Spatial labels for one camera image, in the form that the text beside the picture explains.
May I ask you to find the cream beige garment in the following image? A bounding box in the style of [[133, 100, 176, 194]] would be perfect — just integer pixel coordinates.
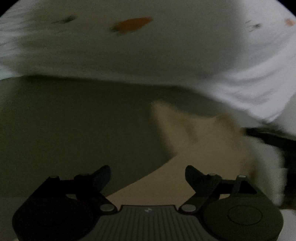
[[109, 102, 284, 206]]

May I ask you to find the white carrot print bedsheet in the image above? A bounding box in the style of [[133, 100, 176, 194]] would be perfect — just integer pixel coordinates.
[[1, 1, 295, 133]]

